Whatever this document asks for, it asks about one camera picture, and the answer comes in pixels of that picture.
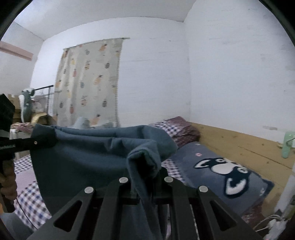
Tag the person's left hand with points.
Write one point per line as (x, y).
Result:
(8, 180)

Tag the blue cartoon pillow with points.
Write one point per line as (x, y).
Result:
(237, 186)

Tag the black clothes rack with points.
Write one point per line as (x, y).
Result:
(42, 97)

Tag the folded plaid quilt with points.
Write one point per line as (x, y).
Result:
(180, 130)

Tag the wooden headboard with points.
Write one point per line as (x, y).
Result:
(260, 155)

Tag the light grey-green jacket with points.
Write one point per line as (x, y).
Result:
(83, 123)

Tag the pineapple print curtain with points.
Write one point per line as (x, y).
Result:
(86, 84)

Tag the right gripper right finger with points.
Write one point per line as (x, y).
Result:
(197, 213)

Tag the white power strip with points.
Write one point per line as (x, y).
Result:
(274, 224)

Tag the cardboard box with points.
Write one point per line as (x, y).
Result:
(16, 102)

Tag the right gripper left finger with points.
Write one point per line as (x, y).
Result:
(91, 214)

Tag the dark teal shirt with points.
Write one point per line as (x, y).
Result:
(68, 160)

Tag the plaid bed sheet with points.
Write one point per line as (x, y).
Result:
(32, 211)

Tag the white storage box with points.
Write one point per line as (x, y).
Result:
(16, 134)

